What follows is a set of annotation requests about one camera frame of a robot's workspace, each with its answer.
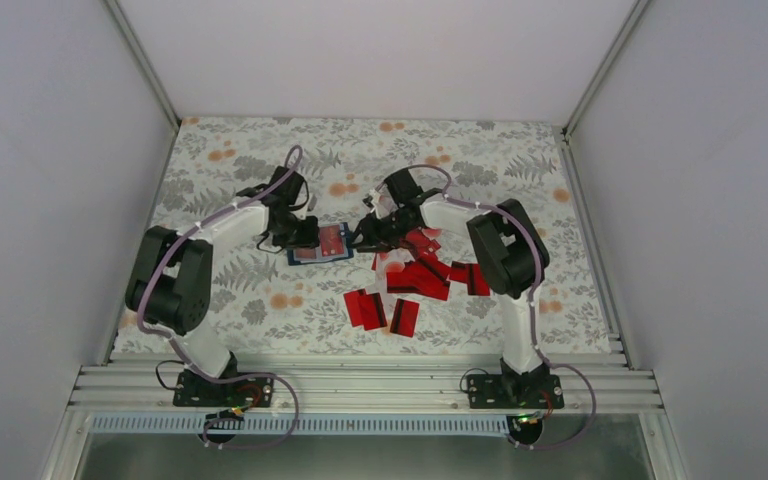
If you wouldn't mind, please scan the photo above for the red card front left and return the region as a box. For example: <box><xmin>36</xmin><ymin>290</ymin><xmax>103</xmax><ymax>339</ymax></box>
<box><xmin>343</xmin><ymin>289</ymin><xmax>366</xmax><ymax>327</ymax></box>

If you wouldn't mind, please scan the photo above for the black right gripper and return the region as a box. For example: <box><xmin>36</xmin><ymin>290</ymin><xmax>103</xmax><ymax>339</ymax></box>
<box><xmin>347</xmin><ymin>208</ymin><xmax>417</xmax><ymax>253</ymax></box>

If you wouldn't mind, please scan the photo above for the aluminium corner post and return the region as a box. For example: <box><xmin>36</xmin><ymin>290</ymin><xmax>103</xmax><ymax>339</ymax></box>
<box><xmin>102</xmin><ymin>0</ymin><xmax>181</xmax><ymax>132</ymax></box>
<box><xmin>561</xmin><ymin>0</ymin><xmax>651</xmax><ymax>142</ymax></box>

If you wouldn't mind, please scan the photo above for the aluminium right corner post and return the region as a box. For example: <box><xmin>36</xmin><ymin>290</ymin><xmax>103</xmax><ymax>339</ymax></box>
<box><xmin>561</xmin><ymin>0</ymin><xmax>651</xmax><ymax>142</ymax></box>

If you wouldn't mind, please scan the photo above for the aluminium left corner post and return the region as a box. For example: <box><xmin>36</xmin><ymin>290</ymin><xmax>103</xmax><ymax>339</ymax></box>
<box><xmin>102</xmin><ymin>0</ymin><xmax>181</xmax><ymax>132</ymax></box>

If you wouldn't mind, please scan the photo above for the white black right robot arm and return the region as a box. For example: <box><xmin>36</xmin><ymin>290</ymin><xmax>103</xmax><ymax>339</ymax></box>
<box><xmin>350</xmin><ymin>167</ymin><xmax>550</xmax><ymax>407</ymax></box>

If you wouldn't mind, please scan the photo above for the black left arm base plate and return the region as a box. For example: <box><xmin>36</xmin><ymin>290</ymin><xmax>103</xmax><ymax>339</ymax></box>
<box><xmin>172</xmin><ymin>370</ymin><xmax>275</xmax><ymax>408</ymax></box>

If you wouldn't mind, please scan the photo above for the navy blue card holder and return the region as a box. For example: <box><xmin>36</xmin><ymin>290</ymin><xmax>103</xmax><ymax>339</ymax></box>
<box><xmin>287</xmin><ymin>222</ymin><xmax>354</xmax><ymax>266</ymax></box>

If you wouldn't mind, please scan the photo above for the aluminium front rail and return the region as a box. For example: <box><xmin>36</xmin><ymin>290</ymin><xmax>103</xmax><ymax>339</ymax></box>
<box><xmin>68</xmin><ymin>353</ymin><xmax>663</xmax><ymax>414</ymax></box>

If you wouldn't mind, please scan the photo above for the red card pile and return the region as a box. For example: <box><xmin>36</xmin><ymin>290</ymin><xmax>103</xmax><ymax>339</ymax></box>
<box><xmin>372</xmin><ymin>228</ymin><xmax>451</xmax><ymax>301</ymax></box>
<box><xmin>292</xmin><ymin>248</ymin><xmax>319</xmax><ymax>264</ymax></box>

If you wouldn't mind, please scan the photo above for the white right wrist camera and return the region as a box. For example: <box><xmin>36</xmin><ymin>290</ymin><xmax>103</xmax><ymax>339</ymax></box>
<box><xmin>363</xmin><ymin>189</ymin><xmax>391</xmax><ymax>218</ymax></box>

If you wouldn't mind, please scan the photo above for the grey slotted cable duct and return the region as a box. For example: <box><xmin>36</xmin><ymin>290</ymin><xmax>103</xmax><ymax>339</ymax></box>
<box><xmin>88</xmin><ymin>412</ymin><xmax>508</xmax><ymax>437</ymax></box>

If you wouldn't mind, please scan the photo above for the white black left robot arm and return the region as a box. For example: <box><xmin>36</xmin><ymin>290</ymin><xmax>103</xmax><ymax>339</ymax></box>
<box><xmin>125</xmin><ymin>166</ymin><xmax>319</xmax><ymax>405</ymax></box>

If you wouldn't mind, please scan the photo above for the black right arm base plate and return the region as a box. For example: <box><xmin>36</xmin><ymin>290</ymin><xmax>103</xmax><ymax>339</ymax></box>
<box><xmin>461</xmin><ymin>373</ymin><xmax>565</xmax><ymax>410</ymax></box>

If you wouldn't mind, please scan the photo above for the red card pile top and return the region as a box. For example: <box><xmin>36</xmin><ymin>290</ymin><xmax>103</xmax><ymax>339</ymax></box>
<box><xmin>292</xmin><ymin>248</ymin><xmax>319</xmax><ymax>264</ymax></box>

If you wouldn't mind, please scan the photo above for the red card front bottom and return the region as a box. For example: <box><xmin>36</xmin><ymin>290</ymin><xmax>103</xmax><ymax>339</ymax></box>
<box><xmin>390</xmin><ymin>299</ymin><xmax>420</xmax><ymax>338</ymax></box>

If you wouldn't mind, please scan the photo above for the red VIP card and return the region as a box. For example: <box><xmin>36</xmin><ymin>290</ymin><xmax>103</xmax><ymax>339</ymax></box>
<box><xmin>319</xmin><ymin>224</ymin><xmax>349</xmax><ymax>260</ymax></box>

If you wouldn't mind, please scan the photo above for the red card front middle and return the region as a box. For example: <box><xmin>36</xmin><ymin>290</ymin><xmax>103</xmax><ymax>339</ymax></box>
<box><xmin>358</xmin><ymin>293</ymin><xmax>388</xmax><ymax>331</ymax></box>

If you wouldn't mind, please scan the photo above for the floral patterned table cloth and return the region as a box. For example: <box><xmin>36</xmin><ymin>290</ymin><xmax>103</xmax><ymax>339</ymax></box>
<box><xmin>113</xmin><ymin>116</ymin><xmax>613</xmax><ymax>356</ymax></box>

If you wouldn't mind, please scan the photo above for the red card pile centre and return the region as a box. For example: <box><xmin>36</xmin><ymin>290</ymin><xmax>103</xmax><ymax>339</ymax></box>
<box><xmin>372</xmin><ymin>228</ymin><xmax>451</xmax><ymax>301</ymax></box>

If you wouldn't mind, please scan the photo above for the red card far right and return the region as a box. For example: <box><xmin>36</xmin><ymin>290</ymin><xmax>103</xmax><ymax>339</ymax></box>
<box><xmin>449</xmin><ymin>261</ymin><xmax>491</xmax><ymax>296</ymax></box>

